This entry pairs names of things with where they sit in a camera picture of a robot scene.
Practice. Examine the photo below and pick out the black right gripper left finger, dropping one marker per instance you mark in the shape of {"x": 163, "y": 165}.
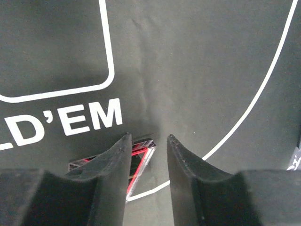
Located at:
{"x": 36, "y": 197}

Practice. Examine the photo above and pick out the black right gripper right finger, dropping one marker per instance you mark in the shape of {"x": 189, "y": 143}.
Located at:
{"x": 203, "y": 195}

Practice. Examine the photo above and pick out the red triangular acrylic marker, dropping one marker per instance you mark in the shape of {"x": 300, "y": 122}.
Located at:
{"x": 138, "y": 162}

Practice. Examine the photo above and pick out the black poker table mat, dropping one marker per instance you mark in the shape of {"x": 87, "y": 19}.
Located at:
{"x": 223, "y": 76}

